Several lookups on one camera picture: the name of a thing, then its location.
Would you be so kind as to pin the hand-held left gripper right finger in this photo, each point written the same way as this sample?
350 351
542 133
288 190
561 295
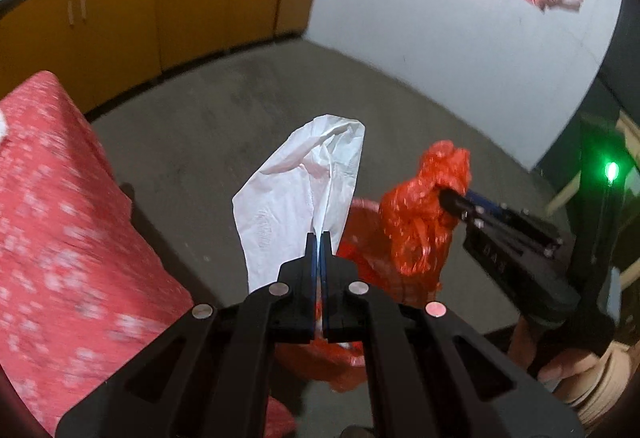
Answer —
325 258

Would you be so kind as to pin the red plastic bag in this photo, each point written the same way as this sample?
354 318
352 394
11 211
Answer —
420 218

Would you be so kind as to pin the person's right hand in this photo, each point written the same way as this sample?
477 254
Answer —
565 363

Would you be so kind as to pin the plain white plastic bag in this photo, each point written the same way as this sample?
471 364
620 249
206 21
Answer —
295 188

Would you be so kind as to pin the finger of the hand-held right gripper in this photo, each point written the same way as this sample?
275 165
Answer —
462 205
492 208

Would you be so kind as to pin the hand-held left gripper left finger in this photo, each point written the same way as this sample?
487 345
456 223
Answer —
312 258

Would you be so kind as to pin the beige round stool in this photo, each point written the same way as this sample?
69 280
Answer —
605 383

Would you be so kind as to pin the red floral tablecloth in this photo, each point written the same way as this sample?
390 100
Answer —
60 228

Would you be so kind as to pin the brown lower kitchen cabinets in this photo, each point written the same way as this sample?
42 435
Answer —
150 8

